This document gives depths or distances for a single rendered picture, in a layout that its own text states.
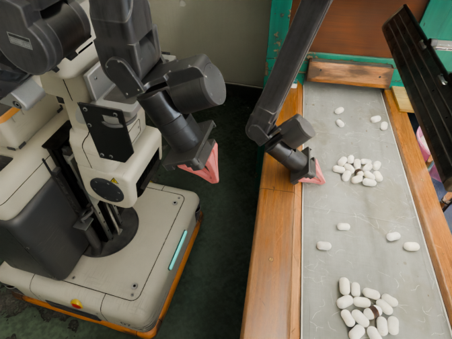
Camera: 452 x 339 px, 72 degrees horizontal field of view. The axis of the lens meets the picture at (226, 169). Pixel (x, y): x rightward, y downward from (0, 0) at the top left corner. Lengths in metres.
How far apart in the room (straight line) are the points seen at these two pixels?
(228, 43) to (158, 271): 1.65
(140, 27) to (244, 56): 1.98
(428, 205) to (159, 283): 0.93
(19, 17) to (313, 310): 0.70
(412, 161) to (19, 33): 0.98
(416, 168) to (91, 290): 1.16
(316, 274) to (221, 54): 1.92
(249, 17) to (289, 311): 1.90
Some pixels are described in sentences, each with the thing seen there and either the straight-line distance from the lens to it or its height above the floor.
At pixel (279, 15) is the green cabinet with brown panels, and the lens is 1.22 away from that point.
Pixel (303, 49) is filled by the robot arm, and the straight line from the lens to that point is 0.73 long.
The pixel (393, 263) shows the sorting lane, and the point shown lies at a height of 0.74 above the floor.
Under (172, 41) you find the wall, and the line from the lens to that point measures 2.53.
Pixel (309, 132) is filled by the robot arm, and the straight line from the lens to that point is 0.79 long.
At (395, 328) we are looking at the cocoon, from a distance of 0.77.
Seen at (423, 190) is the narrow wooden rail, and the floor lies 0.76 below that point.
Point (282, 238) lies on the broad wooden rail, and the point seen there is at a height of 0.76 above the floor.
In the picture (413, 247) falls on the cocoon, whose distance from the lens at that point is 0.89.
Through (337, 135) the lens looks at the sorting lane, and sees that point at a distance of 1.12.
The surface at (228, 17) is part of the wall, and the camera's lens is 2.31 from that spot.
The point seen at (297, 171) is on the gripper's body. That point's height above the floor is 0.81.
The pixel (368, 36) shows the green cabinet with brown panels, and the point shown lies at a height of 0.94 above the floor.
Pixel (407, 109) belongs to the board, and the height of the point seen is 0.78.
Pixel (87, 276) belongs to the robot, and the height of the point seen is 0.28.
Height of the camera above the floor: 1.43
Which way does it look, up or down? 47 degrees down
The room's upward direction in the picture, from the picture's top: straight up
